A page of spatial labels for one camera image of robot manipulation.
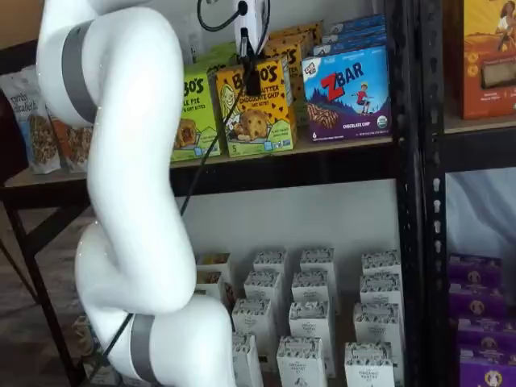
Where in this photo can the orange Bobo's peanut butter box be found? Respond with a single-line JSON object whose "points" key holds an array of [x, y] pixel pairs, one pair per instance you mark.
{"points": [[266, 125], [292, 56], [298, 32]]}

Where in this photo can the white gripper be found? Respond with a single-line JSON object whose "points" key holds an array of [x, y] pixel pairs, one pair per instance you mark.
{"points": [[252, 24]]}

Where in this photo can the green Bobo's apple pie box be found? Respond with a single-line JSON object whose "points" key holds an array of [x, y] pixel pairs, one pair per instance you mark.
{"points": [[213, 56], [197, 117]]}

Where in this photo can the white orange granola bag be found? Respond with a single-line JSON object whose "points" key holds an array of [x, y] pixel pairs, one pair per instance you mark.
{"points": [[72, 145]]}

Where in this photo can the blue Zbar chocolate chip box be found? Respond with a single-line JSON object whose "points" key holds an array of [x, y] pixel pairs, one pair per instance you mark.
{"points": [[350, 45], [359, 22], [346, 101], [354, 34]]}

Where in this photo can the purple snack box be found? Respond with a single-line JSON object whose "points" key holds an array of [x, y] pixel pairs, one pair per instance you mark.
{"points": [[488, 338], [477, 304], [488, 375], [475, 268]]}

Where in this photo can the orange brown snack box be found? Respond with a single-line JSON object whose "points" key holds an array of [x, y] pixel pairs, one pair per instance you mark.
{"points": [[483, 96]]}

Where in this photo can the white floral print box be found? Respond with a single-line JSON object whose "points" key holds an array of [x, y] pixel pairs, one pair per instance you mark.
{"points": [[381, 264], [312, 288], [252, 322], [377, 326], [262, 288], [300, 367], [248, 363], [308, 322], [316, 260], [381, 290], [269, 260], [369, 369]]}

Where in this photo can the white blue granola bag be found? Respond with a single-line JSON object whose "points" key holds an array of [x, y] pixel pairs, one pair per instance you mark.
{"points": [[32, 121]]}

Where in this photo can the black metal shelf frame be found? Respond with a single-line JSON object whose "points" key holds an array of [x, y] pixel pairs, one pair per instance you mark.
{"points": [[433, 242], [407, 201]]}

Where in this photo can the yellow white food box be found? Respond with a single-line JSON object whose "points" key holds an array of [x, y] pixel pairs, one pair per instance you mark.
{"points": [[209, 284], [213, 260]]}

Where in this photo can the brown fibreboard shelf board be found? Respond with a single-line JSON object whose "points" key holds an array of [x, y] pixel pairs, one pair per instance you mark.
{"points": [[479, 125], [322, 147], [344, 334]]}

